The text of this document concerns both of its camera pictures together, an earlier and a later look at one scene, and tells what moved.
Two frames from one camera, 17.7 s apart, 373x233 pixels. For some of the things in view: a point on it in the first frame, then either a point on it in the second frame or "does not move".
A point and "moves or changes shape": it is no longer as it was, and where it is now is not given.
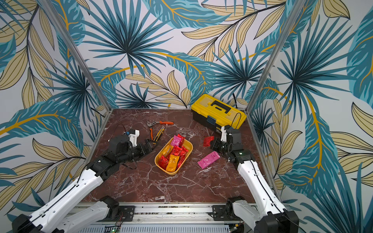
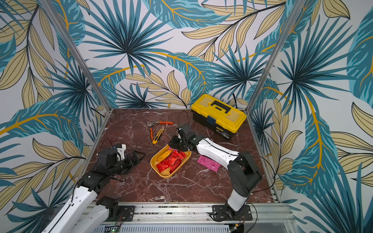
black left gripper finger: [147, 146] -> [132, 158]
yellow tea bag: [166, 151] moves or changes shape
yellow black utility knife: [159, 134] does not move
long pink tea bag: [209, 159] moves or changes shape
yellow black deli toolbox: [215, 114] does not move
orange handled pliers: [149, 124] does not move
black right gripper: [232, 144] -> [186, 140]
